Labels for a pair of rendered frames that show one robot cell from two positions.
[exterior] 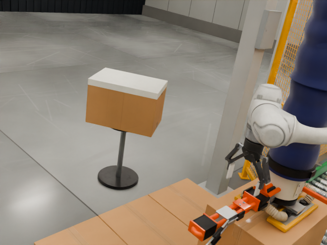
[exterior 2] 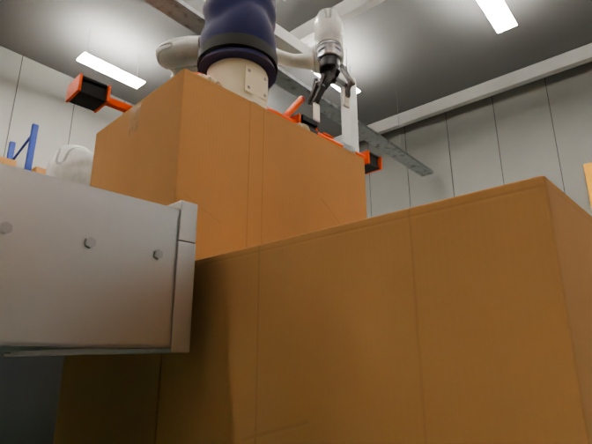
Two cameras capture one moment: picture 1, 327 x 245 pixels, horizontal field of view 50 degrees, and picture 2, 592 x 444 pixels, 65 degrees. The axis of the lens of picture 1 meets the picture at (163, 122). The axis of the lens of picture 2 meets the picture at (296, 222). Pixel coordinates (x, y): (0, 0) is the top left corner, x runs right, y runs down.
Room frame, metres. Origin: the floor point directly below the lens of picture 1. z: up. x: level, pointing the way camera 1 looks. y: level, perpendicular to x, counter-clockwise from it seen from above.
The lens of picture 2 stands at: (2.66, -0.45, 0.39)
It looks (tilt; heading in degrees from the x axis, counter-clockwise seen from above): 16 degrees up; 181
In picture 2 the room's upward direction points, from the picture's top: straight up
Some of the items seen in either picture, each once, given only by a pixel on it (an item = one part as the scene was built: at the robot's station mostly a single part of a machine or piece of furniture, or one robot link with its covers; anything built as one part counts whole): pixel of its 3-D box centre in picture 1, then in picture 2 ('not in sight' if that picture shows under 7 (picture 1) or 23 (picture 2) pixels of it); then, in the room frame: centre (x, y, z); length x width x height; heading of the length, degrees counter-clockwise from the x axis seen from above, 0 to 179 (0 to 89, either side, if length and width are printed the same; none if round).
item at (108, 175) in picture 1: (121, 150); not in sight; (2.94, 0.35, 0.31); 0.40 x 0.40 x 0.62
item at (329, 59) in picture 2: (252, 149); (329, 72); (1.21, -0.35, 1.38); 0.08 x 0.07 x 0.09; 46
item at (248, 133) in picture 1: (257, 132); (329, 55); (1.21, -0.35, 1.45); 0.09 x 0.09 x 0.06
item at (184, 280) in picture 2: not in sight; (78, 313); (1.78, -0.87, 0.47); 0.70 x 0.03 x 0.15; 47
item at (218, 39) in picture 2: (290, 162); (237, 64); (1.51, -0.63, 1.19); 0.23 x 0.23 x 0.04
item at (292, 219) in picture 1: (294, 210); not in sight; (1.45, -0.70, 0.98); 0.34 x 0.10 x 0.05; 136
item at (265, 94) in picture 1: (265, 106); (329, 32); (1.19, -0.35, 1.56); 0.13 x 0.11 x 0.16; 175
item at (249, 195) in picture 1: (255, 198); (299, 130); (1.34, -0.46, 1.08); 0.10 x 0.08 x 0.06; 46
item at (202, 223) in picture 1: (203, 226); (366, 162); (1.09, -0.21, 1.08); 0.08 x 0.07 x 0.05; 136
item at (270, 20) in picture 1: (268, 29); not in sight; (2.95, -0.71, 1.62); 0.20 x 0.05 x 0.30; 137
